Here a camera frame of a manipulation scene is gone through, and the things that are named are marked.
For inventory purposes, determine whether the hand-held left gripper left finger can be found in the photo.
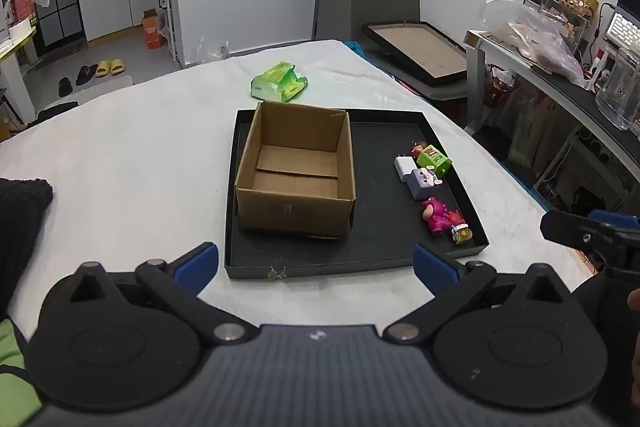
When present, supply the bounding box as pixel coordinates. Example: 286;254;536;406
50;243;258;347

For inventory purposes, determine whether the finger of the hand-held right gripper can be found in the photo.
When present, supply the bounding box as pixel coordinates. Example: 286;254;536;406
540;209;640;255

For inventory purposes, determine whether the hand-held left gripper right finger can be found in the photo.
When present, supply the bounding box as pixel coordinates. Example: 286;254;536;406
384;243;581;345

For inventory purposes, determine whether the small blue red figurine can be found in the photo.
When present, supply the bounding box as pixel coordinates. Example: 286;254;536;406
446;209;473;248

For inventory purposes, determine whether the magenta bear figurine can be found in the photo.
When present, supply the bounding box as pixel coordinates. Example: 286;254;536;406
420;197;451;235

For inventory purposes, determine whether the black shallow tray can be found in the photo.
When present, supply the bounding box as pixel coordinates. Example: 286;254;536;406
224;108;490;280

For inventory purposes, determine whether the white purple cube toy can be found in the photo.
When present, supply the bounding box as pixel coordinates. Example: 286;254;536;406
406;167;443;202

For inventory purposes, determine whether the green hexagonal toy container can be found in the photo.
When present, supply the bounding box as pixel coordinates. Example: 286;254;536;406
417;146;453;178

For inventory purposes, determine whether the brown cardboard box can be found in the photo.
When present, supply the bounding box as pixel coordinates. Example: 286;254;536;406
235;101;357;240

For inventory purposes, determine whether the person's right hand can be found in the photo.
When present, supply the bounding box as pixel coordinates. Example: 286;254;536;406
627;288;640;408

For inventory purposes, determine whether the white charger plug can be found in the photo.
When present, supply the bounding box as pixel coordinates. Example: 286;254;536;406
393;154;418;182

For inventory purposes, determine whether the black desk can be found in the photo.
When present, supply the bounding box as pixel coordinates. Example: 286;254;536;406
465;29;640;188

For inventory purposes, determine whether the clear water jug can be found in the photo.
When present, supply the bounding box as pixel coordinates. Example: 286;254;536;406
595;47;640;131

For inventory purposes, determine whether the black fuzzy cloth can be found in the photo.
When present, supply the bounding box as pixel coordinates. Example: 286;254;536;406
0;178;54;323

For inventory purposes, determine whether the clear plastic bag with food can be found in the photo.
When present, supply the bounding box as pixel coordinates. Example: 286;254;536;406
482;0;596;85

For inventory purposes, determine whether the green tissue pack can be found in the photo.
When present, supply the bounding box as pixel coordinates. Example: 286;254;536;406
250;62;308;102

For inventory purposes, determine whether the laptop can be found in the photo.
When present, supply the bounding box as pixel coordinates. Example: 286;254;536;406
602;4;640;52

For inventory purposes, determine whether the green cloth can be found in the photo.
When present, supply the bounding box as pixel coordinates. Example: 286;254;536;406
0;321;42;420

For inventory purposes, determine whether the orange cardboard box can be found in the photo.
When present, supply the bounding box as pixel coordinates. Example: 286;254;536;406
141;8;166;51

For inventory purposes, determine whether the white narrow rack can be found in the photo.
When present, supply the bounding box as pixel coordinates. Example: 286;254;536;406
157;0;182;62

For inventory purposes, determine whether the yellow table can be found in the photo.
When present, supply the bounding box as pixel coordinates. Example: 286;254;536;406
0;24;38;122

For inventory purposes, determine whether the red box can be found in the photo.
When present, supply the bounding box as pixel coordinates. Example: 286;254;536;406
7;0;40;28

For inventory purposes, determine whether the black picture frame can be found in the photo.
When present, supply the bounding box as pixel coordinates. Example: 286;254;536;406
361;21;469;88

